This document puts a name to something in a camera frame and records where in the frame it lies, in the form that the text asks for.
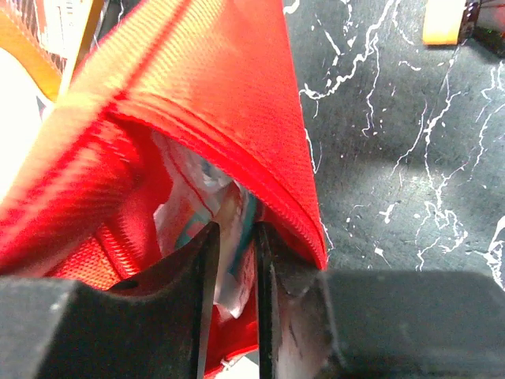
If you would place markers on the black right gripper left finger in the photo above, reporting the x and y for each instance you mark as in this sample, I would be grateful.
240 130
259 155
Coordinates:
166 312

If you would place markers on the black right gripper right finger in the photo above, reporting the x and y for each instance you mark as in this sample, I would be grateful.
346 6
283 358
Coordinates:
294 326

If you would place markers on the clear bag of plasters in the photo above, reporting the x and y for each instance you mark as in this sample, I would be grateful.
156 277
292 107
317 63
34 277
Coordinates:
200 193

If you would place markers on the red first aid pouch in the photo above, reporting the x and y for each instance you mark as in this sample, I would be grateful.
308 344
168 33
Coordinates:
215 76

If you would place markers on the brown medicine bottle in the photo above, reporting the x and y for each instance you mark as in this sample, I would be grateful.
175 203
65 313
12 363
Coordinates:
452 22

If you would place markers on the wooden shelf rack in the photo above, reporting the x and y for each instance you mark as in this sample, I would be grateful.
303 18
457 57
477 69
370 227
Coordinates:
50 38

